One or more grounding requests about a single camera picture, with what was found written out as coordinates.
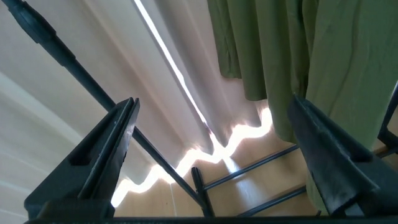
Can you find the black clothes rack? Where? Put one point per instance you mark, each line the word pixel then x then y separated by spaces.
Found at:
pixel 40 31

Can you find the green long-sleeved shirt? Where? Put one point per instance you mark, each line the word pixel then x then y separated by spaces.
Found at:
pixel 342 46

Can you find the beige curtain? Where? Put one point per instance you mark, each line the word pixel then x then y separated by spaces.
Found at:
pixel 124 46

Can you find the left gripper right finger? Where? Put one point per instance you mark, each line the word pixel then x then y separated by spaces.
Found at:
pixel 342 180

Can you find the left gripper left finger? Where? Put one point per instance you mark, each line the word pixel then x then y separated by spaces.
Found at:
pixel 56 193

